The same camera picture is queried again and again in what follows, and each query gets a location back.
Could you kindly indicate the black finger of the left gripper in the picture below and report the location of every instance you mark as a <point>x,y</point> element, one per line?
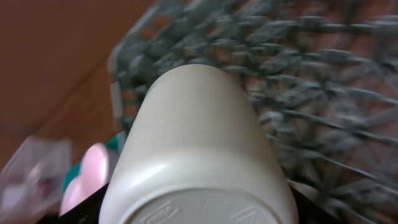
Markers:
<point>86,212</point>

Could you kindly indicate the clear plastic bin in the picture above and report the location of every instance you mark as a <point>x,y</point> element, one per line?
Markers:
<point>32,180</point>

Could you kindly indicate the grey dishwasher rack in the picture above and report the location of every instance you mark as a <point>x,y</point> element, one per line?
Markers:
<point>320,75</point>

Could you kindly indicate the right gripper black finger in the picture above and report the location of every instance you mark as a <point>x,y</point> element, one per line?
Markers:
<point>309,212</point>

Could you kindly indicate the teal serving tray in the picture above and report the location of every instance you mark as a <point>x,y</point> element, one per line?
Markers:
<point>116,145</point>

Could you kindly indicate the light green cup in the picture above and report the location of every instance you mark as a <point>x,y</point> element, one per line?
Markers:
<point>196,154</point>

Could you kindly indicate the pink bowl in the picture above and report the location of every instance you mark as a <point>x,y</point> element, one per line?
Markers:
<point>92,175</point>

